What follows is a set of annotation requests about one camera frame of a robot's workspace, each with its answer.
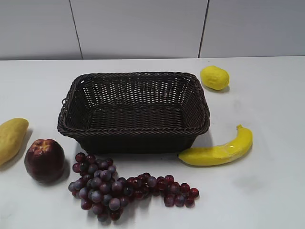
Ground yellow mango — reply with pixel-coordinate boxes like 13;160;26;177
0;118;29;166

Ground dark woven wicker basket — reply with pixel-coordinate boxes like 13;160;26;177
57;72;210;154

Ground yellow banana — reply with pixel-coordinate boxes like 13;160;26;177
178;125;253;166

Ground yellow lemon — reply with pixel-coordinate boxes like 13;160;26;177
200;65;230;91

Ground purple grape bunch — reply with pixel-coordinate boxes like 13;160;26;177
68;152;199;222

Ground dark red apple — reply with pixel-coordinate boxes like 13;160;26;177
24;139;65;184

